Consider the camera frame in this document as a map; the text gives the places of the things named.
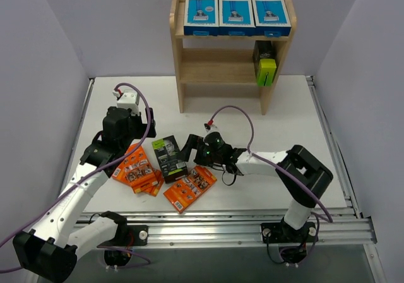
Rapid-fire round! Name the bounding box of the blue Harry's razor box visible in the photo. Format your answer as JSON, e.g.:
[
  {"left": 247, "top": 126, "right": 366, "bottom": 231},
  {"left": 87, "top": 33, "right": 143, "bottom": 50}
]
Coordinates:
[
  {"left": 252, "top": 0, "right": 292, "bottom": 37},
  {"left": 218, "top": 0, "right": 255, "bottom": 37}
]

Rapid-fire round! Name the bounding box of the purple cable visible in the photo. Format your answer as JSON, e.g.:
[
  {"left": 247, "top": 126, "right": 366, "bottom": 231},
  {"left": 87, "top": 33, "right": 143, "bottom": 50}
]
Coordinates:
[
  {"left": 205, "top": 105, "right": 334, "bottom": 223},
  {"left": 0, "top": 83, "right": 152, "bottom": 271}
]

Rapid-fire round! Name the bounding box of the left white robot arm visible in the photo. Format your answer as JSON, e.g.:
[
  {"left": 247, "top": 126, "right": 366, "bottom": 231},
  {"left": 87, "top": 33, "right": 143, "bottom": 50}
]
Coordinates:
[{"left": 13, "top": 107, "right": 157, "bottom": 282}]

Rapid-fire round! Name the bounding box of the black green Gillette box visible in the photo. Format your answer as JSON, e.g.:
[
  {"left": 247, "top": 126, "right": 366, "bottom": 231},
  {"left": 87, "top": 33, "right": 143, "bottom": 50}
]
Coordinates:
[
  {"left": 252, "top": 40, "right": 277, "bottom": 87},
  {"left": 151, "top": 135, "right": 188, "bottom": 183}
]

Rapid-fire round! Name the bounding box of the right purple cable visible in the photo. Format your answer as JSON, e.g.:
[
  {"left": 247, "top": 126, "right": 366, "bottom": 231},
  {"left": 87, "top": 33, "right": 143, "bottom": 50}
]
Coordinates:
[{"left": 205, "top": 105, "right": 334, "bottom": 223}]

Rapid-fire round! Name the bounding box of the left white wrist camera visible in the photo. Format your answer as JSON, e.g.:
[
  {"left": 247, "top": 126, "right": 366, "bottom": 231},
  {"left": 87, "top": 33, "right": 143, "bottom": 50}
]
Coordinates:
[{"left": 112, "top": 89, "right": 140, "bottom": 116}]

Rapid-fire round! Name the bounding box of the wooden three-tier shelf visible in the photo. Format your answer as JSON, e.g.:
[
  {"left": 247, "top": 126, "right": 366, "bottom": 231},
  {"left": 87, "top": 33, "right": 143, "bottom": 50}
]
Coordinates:
[{"left": 169, "top": 0, "right": 297, "bottom": 115}]

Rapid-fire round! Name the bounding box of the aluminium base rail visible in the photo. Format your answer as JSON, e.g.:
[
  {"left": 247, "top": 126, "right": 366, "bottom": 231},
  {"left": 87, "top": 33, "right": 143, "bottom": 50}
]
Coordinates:
[{"left": 123, "top": 208, "right": 377, "bottom": 249}]

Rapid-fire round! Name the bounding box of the orange razor pack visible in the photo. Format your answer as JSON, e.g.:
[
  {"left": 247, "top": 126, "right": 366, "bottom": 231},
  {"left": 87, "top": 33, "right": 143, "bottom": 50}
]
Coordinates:
[
  {"left": 112, "top": 146, "right": 156, "bottom": 194},
  {"left": 143, "top": 169, "right": 165, "bottom": 196},
  {"left": 163, "top": 166, "right": 217, "bottom": 214}
]

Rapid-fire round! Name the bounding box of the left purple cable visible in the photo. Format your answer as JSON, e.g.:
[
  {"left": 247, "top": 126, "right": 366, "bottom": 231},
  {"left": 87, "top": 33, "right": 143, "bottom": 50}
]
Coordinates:
[{"left": 0, "top": 83, "right": 152, "bottom": 271}]

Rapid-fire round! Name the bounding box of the white Harry's razor blister pack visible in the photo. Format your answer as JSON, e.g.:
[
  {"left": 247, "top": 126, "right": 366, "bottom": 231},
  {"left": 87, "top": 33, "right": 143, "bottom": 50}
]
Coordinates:
[{"left": 184, "top": 0, "right": 219, "bottom": 36}]

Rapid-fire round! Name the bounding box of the orange razor pack left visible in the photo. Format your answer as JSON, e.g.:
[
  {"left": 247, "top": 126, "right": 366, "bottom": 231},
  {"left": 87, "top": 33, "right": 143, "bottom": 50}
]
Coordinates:
[{"left": 143, "top": 169, "right": 165, "bottom": 196}]

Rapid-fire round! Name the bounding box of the orange razor pack top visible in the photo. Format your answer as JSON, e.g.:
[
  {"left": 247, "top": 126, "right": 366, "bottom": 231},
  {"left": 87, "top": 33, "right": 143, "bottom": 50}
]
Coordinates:
[{"left": 112, "top": 146, "right": 156, "bottom": 194}]

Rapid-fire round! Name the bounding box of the orange razor pack front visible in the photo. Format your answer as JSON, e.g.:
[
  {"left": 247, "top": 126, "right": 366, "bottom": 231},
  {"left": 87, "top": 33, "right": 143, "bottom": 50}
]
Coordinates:
[{"left": 163, "top": 166, "right": 217, "bottom": 214}]

